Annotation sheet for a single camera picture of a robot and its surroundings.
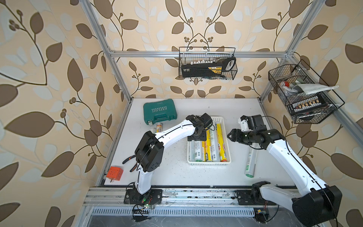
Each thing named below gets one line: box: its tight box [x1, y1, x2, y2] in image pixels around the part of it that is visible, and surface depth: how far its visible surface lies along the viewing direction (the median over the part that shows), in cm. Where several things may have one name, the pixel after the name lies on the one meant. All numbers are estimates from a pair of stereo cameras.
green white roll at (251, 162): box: [244, 146, 258, 179], surface depth 84 cm
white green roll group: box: [209, 125, 217, 162], surface depth 91 cm
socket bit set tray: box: [291, 95, 329, 114], surface depth 68 cm
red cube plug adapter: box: [105, 166, 124, 183], surface depth 80 cm
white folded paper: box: [293, 83, 340, 95], surface depth 63 cm
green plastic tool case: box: [143, 98, 178, 126], surface depth 110 cm
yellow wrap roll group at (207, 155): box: [202, 129, 212, 162], surface depth 90 cm
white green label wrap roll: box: [194, 140, 203, 162], surface depth 85 cm
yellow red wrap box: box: [215, 122, 228, 163], surface depth 91 cm
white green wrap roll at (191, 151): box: [188, 140, 195, 162], surface depth 88 cm
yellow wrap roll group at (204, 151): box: [201, 140, 207, 162], surface depth 89 cm
